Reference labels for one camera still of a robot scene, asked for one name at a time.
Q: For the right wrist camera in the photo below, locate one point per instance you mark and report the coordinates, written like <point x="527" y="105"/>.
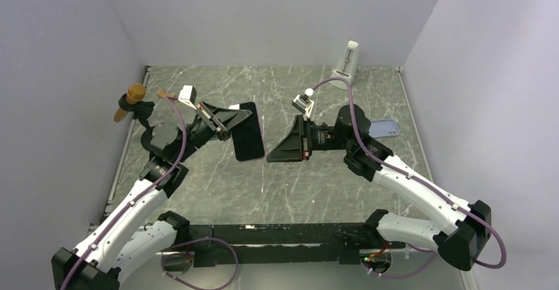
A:
<point x="304" y="103"/>

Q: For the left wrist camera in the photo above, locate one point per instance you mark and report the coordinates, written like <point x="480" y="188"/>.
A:
<point x="187" y="96"/>

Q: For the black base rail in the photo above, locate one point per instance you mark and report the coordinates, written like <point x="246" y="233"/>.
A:
<point x="344" y="243"/>

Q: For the black phone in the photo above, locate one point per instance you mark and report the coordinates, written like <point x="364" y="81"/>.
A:
<point x="247" y="137"/>

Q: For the white metronome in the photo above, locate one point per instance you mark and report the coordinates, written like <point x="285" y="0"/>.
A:
<point x="347" y="66"/>

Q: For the small brown block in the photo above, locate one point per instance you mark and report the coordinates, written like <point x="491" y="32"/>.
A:
<point x="163" y="94"/>

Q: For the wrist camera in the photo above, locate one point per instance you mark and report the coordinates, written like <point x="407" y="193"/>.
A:
<point x="187" y="96"/>
<point x="304" y="103"/>

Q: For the lilac phone case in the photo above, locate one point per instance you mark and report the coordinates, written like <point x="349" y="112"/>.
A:
<point x="383" y="128"/>

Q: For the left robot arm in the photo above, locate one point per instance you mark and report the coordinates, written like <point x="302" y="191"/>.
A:
<point x="114" y="250"/>

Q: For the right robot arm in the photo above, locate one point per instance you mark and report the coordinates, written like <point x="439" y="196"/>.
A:
<point x="455" y="228"/>

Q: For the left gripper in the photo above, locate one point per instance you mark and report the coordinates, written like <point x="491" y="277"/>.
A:
<point x="226" y="118"/>

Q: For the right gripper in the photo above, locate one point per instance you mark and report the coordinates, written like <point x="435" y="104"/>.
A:
<point x="297" y="144"/>

